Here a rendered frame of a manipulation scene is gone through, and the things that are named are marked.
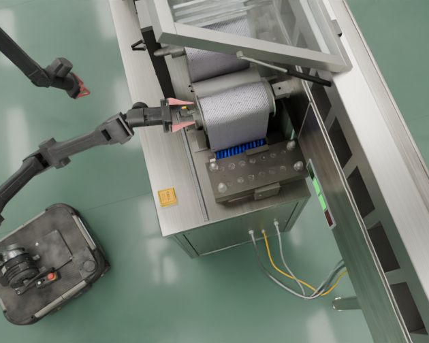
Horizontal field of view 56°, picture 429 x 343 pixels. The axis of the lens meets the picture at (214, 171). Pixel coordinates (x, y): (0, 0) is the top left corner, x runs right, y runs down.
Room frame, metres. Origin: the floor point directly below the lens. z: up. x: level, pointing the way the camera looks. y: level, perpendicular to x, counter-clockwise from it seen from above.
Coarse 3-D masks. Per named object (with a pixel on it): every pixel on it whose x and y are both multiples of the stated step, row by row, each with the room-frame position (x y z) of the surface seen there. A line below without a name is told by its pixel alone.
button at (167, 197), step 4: (168, 188) 0.56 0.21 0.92; (172, 188) 0.56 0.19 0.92; (160, 192) 0.55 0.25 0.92; (164, 192) 0.55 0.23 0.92; (168, 192) 0.54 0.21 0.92; (172, 192) 0.54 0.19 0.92; (160, 196) 0.53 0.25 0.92; (164, 196) 0.53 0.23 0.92; (168, 196) 0.52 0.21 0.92; (172, 196) 0.52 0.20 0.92; (160, 200) 0.51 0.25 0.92; (164, 200) 0.51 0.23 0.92; (168, 200) 0.51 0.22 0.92; (172, 200) 0.50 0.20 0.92; (160, 204) 0.49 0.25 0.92; (164, 204) 0.49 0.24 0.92; (168, 204) 0.49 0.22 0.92
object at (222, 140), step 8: (264, 120) 0.66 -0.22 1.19; (232, 128) 0.65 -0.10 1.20; (240, 128) 0.65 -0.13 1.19; (248, 128) 0.66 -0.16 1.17; (256, 128) 0.66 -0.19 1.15; (264, 128) 0.66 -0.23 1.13; (208, 136) 0.64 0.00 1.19; (216, 136) 0.64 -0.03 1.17; (224, 136) 0.65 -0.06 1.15; (232, 136) 0.65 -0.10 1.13; (240, 136) 0.65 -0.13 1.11; (248, 136) 0.66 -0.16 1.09; (256, 136) 0.66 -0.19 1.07; (264, 136) 0.66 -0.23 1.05; (216, 144) 0.64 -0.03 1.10; (224, 144) 0.65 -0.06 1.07; (232, 144) 0.65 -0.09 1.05; (240, 144) 0.65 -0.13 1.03
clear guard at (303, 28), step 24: (168, 0) 0.60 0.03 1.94; (192, 0) 0.62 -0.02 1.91; (216, 0) 0.64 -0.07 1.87; (240, 0) 0.67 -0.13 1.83; (264, 0) 0.70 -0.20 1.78; (288, 0) 0.73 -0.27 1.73; (192, 24) 0.55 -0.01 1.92; (216, 24) 0.57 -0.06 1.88; (240, 24) 0.59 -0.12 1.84; (264, 24) 0.61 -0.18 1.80; (288, 24) 0.64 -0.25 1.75; (312, 24) 0.67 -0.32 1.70; (312, 48) 0.58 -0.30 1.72
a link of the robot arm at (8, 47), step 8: (0, 32) 0.98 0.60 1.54; (0, 40) 0.97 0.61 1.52; (8, 40) 0.98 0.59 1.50; (0, 48) 0.97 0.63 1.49; (8, 48) 0.97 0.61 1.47; (16, 48) 0.98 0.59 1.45; (8, 56) 0.97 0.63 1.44; (16, 56) 0.98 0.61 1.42; (24, 56) 0.98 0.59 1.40; (16, 64) 0.97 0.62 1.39; (24, 64) 0.98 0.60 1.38; (32, 64) 0.99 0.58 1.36; (24, 72) 0.97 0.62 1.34; (32, 72) 0.97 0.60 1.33; (40, 72) 0.98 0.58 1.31; (32, 80) 0.96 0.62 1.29
